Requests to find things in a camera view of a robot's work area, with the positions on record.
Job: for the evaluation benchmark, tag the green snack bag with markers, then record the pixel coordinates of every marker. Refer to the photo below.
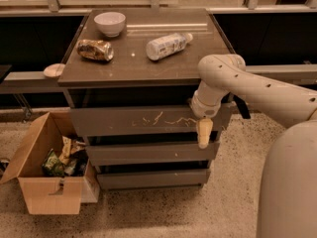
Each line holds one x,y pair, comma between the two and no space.
52,165

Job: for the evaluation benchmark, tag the open cardboard box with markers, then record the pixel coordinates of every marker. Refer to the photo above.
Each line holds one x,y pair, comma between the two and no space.
50,183

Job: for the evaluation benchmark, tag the white plastic bottle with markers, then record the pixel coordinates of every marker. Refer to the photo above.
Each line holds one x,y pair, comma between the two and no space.
165,46

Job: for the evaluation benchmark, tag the grey drawer cabinet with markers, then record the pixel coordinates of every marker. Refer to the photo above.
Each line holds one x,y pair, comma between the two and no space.
132,79

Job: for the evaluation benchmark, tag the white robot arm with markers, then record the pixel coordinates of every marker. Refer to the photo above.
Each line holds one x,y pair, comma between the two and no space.
288,193

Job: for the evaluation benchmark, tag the small round white disc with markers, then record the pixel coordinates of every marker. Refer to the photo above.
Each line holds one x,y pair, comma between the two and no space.
54,70

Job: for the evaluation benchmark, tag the grey top drawer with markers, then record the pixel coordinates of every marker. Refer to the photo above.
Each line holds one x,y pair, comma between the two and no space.
135,120

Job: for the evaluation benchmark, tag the white ceramic bowl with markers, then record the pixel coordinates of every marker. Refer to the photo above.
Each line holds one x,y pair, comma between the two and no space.
111,24

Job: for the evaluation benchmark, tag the grey ledge rail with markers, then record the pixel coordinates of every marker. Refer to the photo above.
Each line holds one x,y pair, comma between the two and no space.
36,82

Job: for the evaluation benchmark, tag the grey drawer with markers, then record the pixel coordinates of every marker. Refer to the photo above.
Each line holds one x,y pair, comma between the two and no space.
150,153
135,120
153,179

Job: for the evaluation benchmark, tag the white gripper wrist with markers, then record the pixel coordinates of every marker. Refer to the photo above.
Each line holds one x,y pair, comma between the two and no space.
205,110

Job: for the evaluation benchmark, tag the crumpled wrappers in box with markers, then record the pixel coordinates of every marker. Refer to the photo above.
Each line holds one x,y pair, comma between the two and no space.
73,154

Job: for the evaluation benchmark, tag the grey middle drawer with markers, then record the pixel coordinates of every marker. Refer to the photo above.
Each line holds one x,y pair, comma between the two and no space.
150,153

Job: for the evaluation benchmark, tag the crushed metallic can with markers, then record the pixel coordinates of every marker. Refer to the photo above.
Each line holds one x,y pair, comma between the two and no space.
95,49

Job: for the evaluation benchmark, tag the grey bottom drawer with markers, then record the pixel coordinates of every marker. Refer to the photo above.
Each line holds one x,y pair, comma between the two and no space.
153,179

